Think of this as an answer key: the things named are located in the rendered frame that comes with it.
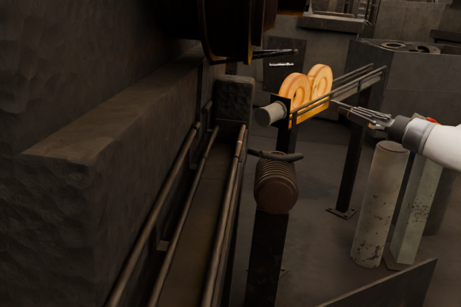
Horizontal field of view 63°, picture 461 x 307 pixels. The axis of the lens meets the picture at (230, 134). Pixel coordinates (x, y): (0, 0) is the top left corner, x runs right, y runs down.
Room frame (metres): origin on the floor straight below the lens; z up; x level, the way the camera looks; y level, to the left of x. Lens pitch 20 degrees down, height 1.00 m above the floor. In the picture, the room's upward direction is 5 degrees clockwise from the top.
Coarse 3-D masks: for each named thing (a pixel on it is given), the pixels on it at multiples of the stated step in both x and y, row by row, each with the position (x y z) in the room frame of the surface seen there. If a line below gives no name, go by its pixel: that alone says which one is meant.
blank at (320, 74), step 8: (320, 64) 1.33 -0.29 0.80; (312, 72) 1.29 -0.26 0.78; (320, 72) 1.29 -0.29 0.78; (328, 72) 1.34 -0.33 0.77; (312, 80) 1.26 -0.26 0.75; (320, 80) 1.35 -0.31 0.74; (328, 80) 1.35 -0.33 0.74; (312, 88) 1.26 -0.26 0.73; (320, 88) 1.35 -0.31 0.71; (328, 88) 1.35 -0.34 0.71; (312, 96) 1.27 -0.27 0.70; (312, 104) 1.28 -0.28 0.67
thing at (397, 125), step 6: (378, 120) 1.01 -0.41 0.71; (390, 120) 1.03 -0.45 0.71; (396, 120) 0.98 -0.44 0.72; (402, 120) 0.98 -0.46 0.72; (408, 120) 0.97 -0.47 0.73; (384, 126) 0.98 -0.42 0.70; (390, 126) 0.98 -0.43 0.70; (396, 126) 0.97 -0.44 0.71; (402, 126) 0.96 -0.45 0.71; (390, 132) 0.97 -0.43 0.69; (396, 132) 0.96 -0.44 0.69; (402, 132) 0.95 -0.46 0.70; (390, 138) 0.98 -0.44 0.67; (396, 138) 0.97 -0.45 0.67
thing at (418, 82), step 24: (360, 48) 3.02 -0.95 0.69; (384, 48) 2.71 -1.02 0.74; (408, 48) 2.90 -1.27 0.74; (432, 48) 2.99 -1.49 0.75; (456, 48) 3.40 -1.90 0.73; (408, 72) 2.61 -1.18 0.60; (432, 72) 2.65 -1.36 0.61; (456, 72) 2.68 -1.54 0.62; (384, 96) 2.59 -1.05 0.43; (408, 96) 2.62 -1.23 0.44; (432, 96) 2.65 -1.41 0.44; (456, 96) 2.69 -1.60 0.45; (456, 120) 2.70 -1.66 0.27
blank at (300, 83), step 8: (288, 80) 1.17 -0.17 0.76; (296, 80) 1.17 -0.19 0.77; (304, 80) 1.21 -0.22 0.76; (280, 88) 1.16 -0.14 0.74; (288, 88) 1.15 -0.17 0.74; (296, 88) 1.18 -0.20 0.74; (304, 88) 1.22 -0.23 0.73; (288, 96) 1.15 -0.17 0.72; (296, 96) 1.24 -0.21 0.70; (304, 96) 1.22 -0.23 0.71; (296, 104) 1.22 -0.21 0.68
